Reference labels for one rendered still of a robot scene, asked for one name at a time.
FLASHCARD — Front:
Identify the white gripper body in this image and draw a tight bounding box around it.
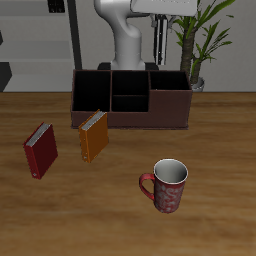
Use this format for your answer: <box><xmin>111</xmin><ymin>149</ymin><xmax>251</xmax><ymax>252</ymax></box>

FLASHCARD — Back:
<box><xmin>151</xmin><ymin>13</ymin><xmax>169</xmax><ymax>66</ymax></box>

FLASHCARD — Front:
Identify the dark brown desk caddy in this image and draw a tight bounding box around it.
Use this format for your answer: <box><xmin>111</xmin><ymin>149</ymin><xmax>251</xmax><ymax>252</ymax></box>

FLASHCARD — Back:
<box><xmin>70</xmin><ymin>68</ymin><xmax>194</xmax><ymax>131</ymax></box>

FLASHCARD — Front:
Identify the orange book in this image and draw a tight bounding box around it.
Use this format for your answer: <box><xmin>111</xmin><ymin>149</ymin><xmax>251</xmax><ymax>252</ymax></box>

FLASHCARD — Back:
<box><xmin>78</xmin><ymin>108</ymin><xmax>110</xmax><ymax>164</ymax></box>

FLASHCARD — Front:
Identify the dark red book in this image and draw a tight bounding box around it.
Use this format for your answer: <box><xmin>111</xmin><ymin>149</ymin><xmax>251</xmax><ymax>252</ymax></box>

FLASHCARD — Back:
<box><xmin>22</xmin><ymin>121</ymin><xmax>59</xmax><ymax>181</ymax></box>

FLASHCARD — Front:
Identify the green pot plant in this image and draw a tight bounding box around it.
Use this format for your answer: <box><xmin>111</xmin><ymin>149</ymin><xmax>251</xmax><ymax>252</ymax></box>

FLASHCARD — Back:
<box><xmin>171</xmin><ymin>0</ymin><xmax>236</xmax><ymax>93</ymax></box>

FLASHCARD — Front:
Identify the red patterned mug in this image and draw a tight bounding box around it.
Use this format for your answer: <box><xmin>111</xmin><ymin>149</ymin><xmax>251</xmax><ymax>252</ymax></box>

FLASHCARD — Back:
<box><xmin>138</xmin><ymin>158</ymin><xmax>190</xmax><ymax>215</ymax></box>

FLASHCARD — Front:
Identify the black block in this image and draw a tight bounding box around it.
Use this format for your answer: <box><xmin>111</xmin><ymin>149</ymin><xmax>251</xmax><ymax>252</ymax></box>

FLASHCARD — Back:
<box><xmin>0</xmin><ymin>61</ymin><xmax>13</xmax><ymax>93</ymax></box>

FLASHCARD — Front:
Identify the flat black base plate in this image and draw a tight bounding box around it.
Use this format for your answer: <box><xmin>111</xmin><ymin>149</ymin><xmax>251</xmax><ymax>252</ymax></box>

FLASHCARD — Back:
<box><xmin>97</xmin><ymin>61</ymin><xmax>160</xmax><ymax>72</ymax></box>

